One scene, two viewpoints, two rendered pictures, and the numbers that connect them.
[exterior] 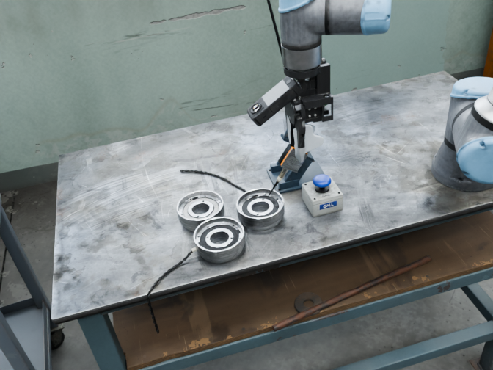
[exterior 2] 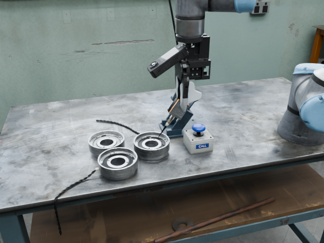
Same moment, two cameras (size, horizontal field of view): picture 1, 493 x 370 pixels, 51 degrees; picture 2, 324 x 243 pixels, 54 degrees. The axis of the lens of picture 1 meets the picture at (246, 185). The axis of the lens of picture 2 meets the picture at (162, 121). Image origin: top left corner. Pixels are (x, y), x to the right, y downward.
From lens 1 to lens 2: 0.24 m
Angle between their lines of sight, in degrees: 10
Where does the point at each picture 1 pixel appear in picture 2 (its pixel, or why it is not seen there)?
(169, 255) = (78, 172)
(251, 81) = (154, 88)
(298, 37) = (188, 9)
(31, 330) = not seen: outside the picture
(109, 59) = (62, 65)
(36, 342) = not seen: outside the picture
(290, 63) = (181, 30)
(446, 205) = (289, 152)
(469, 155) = (310, 107)
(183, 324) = (84, 235)
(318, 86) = (200, 52)
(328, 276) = (198, 207)
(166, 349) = not seen: outside the picture
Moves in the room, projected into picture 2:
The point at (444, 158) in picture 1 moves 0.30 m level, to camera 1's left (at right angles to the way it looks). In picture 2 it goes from (288, 120) to (192, 124)
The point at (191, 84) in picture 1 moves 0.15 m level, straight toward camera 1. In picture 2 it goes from (114, 87) to (115, 94)
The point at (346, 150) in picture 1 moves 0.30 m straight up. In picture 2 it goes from (216, 115) to (223, 31)
